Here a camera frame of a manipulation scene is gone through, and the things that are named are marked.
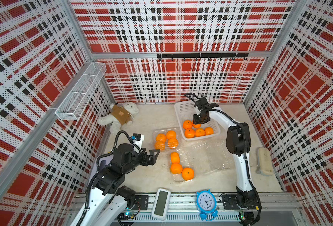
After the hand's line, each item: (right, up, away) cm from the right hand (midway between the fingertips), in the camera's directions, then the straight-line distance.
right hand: (198, 121), depth 101 cm
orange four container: (+7, -7, -5) cm, 11 cm away
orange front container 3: (-16, -27, -21) cm, 37 cm away
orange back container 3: (-27, -16, -10) cm, 33 cm away
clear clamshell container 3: (+7, -22, -10) cm, 25 cm away
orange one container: (-8, -2, 0) cm, 8 cm away
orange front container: (-1, -3, -2) cm, 4 cm away
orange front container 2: (-17, -22, -17) cm, 32 cm away
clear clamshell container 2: (-11, -27, -13) cm, 32 cm away
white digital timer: (-24, -41, -31) cm, 57 cm away
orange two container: (-7, -8, -5) cm, 12 cm away
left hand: (-28, -14, -30) cm, 43 cm away
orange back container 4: (-18, -14, -11) cm, 25 cm away
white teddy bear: (-58, +4, +3) cm, 58 cm away
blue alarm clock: (-1, -42, -29) cm, 51 cm away
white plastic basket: (-8, +8, +11) cm, 16 cm away
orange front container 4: (-10, -29, -22) cm, 38 cm away
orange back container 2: (-20, -9, -6) cm, 22 cm away
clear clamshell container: (-22, -13, -5) cm, 26 cm away
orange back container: (-26, -11, -7) cm, 29 cm away
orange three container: (+1, -8, -3) cm, 8 cm away
